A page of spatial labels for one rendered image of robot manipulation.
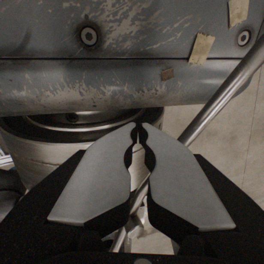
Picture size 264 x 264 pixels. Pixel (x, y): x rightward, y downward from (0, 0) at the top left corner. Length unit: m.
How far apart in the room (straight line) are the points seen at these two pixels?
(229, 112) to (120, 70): 2.04
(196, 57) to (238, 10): 0.05
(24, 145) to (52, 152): 0.04
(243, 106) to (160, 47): 2.11
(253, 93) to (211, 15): 2.08
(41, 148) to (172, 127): 1.67
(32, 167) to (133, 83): 0.19
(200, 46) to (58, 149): 0.20
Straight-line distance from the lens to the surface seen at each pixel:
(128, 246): 1.37
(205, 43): 0.20
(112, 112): 0.27
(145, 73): 0.18
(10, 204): 0.57
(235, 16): 0.21
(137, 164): 0.28
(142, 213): 0.87
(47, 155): 0.25
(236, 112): 2.24
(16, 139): 0.27
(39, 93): 0.18
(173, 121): 1.80
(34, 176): 0.30
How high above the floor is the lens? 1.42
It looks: 57 degrees down
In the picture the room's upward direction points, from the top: 156 degrees clockwise
